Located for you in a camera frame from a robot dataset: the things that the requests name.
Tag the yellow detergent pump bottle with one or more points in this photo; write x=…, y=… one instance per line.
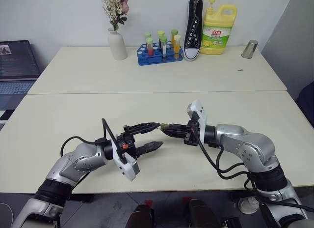
x=217, y=29

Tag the test tube with orange liquid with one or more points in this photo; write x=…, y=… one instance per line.
x=176, y=46

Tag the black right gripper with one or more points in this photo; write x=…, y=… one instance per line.
x=192, y=135

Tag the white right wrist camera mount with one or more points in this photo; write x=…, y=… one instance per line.
x=202, y=120

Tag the open laptop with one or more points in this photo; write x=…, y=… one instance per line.
x=17, y=63

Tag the green capped yellow liquid tube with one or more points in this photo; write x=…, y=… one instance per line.
x=174, y=35

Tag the metal cup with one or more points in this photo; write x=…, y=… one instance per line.
x=249, y=49

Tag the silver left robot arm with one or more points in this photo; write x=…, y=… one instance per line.
x=81, y=161

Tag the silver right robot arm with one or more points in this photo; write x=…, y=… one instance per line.
x=247, y=149

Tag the blue test tube rack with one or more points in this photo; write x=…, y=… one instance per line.
x=149, y=59

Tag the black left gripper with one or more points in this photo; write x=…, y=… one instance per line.
x=128, y=143

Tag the test tube with red liquid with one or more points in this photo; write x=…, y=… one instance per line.
x=149, y=47

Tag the green capped empty tube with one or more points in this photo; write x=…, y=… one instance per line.
x=148, y=35
x=161, y=33

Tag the test tube with white label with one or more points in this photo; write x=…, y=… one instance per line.
x=164, y=47

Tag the white ceramic vase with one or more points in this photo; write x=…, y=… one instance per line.
x=117, y=46

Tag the dark blue chair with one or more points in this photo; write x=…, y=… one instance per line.
x=306, y=102

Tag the dark rounded shape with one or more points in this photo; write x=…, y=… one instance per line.
x=142, y=217
x=201, y=214

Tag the brass padlock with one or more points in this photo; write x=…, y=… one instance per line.
x=164, y=127

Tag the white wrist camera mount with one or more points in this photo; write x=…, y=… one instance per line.
x=128, y=167
x=202, y=120

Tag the dried flower bouquet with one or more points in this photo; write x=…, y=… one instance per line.
x=114, y=9

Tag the black canvas sneaker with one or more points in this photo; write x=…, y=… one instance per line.
x=193, y=34

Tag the white round floor fitting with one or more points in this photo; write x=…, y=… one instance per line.
x=249, y=204

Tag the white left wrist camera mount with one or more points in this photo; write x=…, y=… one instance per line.
x=128, y=167

